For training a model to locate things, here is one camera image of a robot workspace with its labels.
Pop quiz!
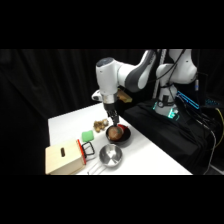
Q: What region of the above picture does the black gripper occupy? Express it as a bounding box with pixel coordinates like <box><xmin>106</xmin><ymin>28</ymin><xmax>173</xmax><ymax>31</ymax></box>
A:
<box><xmin>102</xmin><ymin>102</ymin><xmax>121</xmax><ymax>128</ymax></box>

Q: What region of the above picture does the light wooden box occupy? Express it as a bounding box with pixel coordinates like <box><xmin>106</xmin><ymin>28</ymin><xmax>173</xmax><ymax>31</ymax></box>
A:
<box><xmin>44</xmin><ymin>137</ymin><xmax>87</xmax><ymax>176</ymax></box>

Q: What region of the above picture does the blue lit control box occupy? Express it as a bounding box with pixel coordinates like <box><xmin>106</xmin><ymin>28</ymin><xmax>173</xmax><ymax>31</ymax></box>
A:
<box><xmin>175</xmin><ymin>90</ymin><xmax>202</xmax><ymax>111</ymax></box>

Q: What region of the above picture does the red strip with black wire handle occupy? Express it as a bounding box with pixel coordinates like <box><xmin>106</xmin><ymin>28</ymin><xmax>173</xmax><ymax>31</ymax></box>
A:
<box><xmin>76</xmin><ymin>138</ymin><xmax>96</xmax><ymax>166</ymax></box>

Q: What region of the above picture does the green sponge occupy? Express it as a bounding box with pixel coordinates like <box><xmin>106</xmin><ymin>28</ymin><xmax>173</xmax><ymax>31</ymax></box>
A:
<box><xmin>81</xmin><ymin>129</ymin><xmax>96</xmax><ymax>143</ymax></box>

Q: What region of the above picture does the black draped robot stand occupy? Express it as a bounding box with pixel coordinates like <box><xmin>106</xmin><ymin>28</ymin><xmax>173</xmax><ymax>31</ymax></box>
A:
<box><xmin>122</xmin><ymin>99</ymin><xmax>214</xmax><ymax>176</ymax></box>

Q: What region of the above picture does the yellow cable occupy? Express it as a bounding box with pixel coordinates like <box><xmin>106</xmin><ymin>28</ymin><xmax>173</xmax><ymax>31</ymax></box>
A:
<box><xmin>211</xmin><ymin>107</ymin><xmax>224</xmax><ymax>152</ymax></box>

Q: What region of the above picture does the silver metal bowl with handle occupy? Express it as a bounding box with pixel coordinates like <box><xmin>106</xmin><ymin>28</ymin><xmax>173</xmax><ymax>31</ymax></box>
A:
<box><xmin>87</xmin><ymin>143</ymin><xmax>124</xmax><ymax>175</ymax></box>

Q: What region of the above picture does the tan wrist camera mount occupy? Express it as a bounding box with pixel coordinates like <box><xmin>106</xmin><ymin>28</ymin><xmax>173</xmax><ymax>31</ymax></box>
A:
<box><xmin>116</xmin><ymin>89</ymin><xmax>133</xmax><ymax>104</ymax></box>

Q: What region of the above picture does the potato toy with red hat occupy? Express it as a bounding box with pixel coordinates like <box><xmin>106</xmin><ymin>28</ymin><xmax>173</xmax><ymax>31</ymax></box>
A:
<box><xmin>107</xmin><ymin>123</ymin><xmax>129</xmax><ymax>141</ymax></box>

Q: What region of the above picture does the black curtain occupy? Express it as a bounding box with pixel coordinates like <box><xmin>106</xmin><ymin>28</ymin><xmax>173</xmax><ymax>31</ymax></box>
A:
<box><xmin>0</xmin><ymin>49</ymin><xmax>224</xmax><ymax>176</ymax></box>

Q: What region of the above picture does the black bowl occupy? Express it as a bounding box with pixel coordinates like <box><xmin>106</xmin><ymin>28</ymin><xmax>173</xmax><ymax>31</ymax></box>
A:
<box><xmin>105</xmin><ymin>124</ymin><xmax>132</xmax><ymax>147</ymax></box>

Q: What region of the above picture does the grey cable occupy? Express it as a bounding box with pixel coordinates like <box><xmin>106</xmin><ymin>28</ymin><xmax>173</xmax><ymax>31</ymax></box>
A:
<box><xmin>206</xmin><ymin>128</ymin><xmax>218</xmax><ymax>171</ymax></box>

